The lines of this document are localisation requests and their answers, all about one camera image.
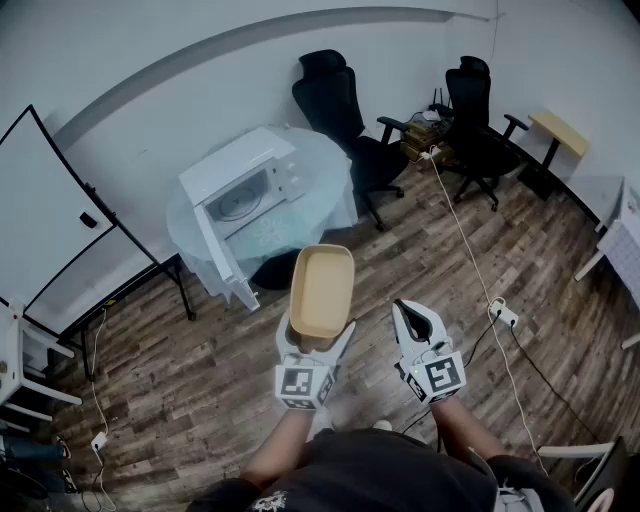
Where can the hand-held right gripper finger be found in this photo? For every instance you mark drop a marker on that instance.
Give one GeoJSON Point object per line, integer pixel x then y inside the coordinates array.
{"type": "Point", "coordinates": [402, 332]}
{"type": "Point", "coordinates": [436, 327]}

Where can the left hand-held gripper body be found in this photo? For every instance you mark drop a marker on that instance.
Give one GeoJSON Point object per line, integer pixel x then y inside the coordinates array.
{"type": "Point", "coordinates": [300, 382]}

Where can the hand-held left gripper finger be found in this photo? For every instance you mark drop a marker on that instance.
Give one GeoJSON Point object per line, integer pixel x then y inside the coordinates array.
{"type": "Point", "coordinates": [285, 337]}
{"type": "Point", "coordinates": [344, 347]}

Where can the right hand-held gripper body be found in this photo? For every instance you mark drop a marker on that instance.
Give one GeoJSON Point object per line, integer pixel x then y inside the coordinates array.
{"type": "Point", "coordinates": [440, 377]}

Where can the tan rectangular tray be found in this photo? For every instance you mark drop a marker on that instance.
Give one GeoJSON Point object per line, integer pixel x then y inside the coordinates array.
{"type": "Point", "coordinates": [322, 290]}

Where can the white microwave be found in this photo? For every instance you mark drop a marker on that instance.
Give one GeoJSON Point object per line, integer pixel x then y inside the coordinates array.
{"type": "Point", "coordinates": [235, 160]}

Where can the person's right forearm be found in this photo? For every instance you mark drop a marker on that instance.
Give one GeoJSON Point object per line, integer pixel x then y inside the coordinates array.
{"type": "Point", "coordinates": [462, 430]}

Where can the person's left forearm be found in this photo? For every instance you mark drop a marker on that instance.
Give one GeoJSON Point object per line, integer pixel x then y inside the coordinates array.
{"type": "Point", "coordinates": [280, 445]}

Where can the person's left shoe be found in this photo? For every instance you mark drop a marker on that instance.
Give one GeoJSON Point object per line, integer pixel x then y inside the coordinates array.
{"type": "Point", "coordinates": [320, 422]}

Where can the person's shoe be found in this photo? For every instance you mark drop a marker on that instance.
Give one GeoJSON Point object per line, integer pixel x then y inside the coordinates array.
{"type": "Point", "coordinates": [382, 425]}
{"type": "Point", "coordinates": [320, 422]}

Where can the white power strip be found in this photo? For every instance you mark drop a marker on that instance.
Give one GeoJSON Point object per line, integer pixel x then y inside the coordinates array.
{"type": "Point", "coordinates": [504, 313]}

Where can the person's right shoe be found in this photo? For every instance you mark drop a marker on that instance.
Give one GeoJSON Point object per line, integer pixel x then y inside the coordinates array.
{"type": "Point", "coordinates": [382, 425]}

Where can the person's black shirt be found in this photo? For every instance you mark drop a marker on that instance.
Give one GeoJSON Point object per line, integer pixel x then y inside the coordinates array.
{"type": "Point", "coordinates": [380, 475]}

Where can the round glass table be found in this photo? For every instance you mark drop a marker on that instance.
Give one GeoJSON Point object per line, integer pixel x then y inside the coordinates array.
{"type": "Point", "coordinates": [320, 200]}

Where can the white chair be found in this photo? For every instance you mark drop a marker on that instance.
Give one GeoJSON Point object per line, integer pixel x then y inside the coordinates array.
{"type": "Point", "coordinates": [575, 450]}

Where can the white table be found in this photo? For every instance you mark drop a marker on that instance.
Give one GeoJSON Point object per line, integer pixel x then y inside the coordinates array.
{"type": "Point", "coordinates": [622, 240]}

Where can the white power adapter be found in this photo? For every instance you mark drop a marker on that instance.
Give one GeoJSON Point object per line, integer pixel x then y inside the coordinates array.
{"type": "Point", "coordinates": [98, 441]}

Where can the black office chair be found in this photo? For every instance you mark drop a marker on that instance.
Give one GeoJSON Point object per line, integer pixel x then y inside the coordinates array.
{"type": "Point", "coordinates": [330, 105]}
{"type": "Point", "coordinates": [467, 110]}

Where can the black router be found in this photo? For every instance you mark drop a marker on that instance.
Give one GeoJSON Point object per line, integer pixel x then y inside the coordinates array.
{"type": "Point", "coordinates": [441, 107]}

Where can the black whiteboard eraser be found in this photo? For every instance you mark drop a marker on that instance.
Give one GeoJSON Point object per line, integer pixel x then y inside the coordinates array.
{"type": "Point", "coordinates": [87, 219]}

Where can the small wooden side table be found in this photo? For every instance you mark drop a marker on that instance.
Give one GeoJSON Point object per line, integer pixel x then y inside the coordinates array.
{"type": "Point", "coordinates": [560, 131]}

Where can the whiteboard on black stand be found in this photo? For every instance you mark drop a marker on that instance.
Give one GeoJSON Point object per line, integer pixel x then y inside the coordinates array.
{"type": "Point", "coordinates": [45, 210]}

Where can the white desk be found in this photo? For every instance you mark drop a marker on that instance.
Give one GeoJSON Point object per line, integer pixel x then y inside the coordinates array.
{"type": "Point", "coordinates": [10, 350]}

